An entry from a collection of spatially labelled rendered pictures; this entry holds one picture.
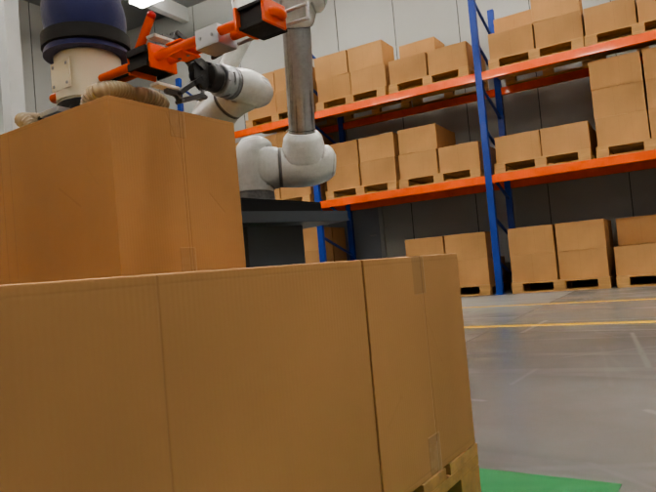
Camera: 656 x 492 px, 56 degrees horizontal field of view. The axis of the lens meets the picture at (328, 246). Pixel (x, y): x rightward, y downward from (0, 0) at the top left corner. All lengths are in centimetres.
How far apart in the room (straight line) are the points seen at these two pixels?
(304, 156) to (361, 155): 713
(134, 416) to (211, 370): 11
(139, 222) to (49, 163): 29
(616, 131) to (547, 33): 156
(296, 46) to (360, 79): 739
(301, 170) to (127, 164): 103
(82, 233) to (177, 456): 87
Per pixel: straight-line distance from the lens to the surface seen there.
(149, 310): 65
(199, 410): 70
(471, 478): 136
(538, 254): 848
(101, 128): 144
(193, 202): 153
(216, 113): 184
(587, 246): 838
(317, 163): 232
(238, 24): 139
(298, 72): 229
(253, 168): 233
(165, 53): 155
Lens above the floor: 53
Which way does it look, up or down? 2 degrees up
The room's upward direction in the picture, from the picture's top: 5 degrees counter-clockwise
